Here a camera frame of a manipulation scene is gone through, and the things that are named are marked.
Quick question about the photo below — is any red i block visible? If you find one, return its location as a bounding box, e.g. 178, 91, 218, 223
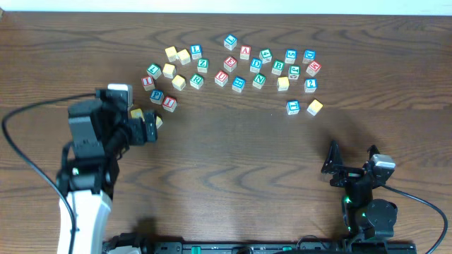
162, 96, 177, 112
141, 76, 155, 91

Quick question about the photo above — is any red A block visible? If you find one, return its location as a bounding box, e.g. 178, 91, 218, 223
239, 45, 251, 60

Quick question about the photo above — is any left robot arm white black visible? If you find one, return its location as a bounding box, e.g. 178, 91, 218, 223
56, 84, 157, 253

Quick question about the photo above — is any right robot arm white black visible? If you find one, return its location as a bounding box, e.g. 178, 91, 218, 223
321, 140, 398, 241

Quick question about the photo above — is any yellow O block lower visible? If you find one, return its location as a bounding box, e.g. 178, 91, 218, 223
155, 116, 163, 128

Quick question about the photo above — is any yellow o block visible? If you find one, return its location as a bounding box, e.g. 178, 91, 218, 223
155, 116, 163, 128
172, 75, 186, 91

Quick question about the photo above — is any yellow C block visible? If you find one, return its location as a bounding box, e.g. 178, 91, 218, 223
130, 109, 144, 121

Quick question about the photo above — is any blue P block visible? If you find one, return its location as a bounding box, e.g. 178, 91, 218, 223
150, 90, 165, 104

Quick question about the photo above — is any yellow block far right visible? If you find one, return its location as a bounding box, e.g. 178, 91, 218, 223
307, 99, 323, 116

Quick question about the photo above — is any yellow O block upper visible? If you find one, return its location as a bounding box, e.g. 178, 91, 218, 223
172, 75, 186, 91

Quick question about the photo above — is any green 7 block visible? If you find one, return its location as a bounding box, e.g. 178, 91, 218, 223
146, 63, 162, 79

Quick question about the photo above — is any yellow S block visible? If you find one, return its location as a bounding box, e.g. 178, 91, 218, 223
162, 63, 177, 79

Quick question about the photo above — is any blue T block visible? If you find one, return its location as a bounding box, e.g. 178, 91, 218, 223
286, 100, 300, 115

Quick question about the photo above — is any green R block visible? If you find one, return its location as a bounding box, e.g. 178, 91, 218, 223
190, 73, 204, 90

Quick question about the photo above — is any blue 2 block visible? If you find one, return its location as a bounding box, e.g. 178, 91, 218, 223
304, 78, 318, 93

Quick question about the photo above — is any yellow S block ladybug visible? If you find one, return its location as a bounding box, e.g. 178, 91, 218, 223
177, 49, 191, 65

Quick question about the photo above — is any yellow M block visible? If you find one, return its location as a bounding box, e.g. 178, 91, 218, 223
165, 47, 178, 62

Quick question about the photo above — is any green Z block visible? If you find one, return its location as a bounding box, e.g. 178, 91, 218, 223
197, 58, 209, 73

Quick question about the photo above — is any red U block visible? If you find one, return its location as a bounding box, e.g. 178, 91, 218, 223
214, 71, 229, 87

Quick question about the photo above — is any blue L block left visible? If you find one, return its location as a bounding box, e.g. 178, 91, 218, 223
190, 44, 203, 60

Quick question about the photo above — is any blue l block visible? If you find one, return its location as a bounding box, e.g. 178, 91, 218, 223
190, 44, 203, 60
224, 34, 237, 51

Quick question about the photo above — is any blue H block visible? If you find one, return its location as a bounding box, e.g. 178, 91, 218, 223
232, 76, 246, 92

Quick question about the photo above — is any blue D block right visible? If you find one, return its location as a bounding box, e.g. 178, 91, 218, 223
302, 49, 316, 64

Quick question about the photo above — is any blue d block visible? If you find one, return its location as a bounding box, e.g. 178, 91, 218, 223
302, 49, 316, 64
250, 58, 262, 73

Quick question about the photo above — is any red E block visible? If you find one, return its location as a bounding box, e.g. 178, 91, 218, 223
223, 56, 237, 73

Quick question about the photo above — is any green B block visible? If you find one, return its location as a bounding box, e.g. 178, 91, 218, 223
271, 59, 285, 75

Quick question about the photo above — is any green N block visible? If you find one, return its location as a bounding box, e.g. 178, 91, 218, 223
252, 73, 266, 89

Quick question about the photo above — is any blue L block top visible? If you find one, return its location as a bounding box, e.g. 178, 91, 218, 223
224, 34, 237, 51

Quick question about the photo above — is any blue D block middle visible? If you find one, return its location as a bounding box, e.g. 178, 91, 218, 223
250, 58, 262, 73

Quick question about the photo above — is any green 4 block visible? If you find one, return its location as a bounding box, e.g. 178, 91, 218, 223
259, 48, 273, 64

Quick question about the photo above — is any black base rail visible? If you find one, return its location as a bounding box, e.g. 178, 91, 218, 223
101, 234, 417, 254

